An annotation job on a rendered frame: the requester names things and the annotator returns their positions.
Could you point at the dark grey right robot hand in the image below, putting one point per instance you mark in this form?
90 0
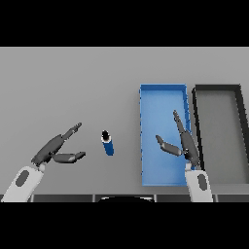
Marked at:
189 144

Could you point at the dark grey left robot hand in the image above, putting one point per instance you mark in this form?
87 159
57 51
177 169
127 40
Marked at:
50 148

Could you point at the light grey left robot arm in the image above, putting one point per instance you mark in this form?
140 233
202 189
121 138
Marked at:
22 183

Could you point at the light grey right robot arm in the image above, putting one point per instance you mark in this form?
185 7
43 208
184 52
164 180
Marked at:
199 184

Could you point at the blue bin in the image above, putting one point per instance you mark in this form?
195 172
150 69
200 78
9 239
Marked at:
162 129

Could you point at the dark grey bin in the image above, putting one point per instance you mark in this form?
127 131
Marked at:
220 136

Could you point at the blue pipe with dark end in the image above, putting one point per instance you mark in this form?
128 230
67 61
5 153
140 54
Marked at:
108 144

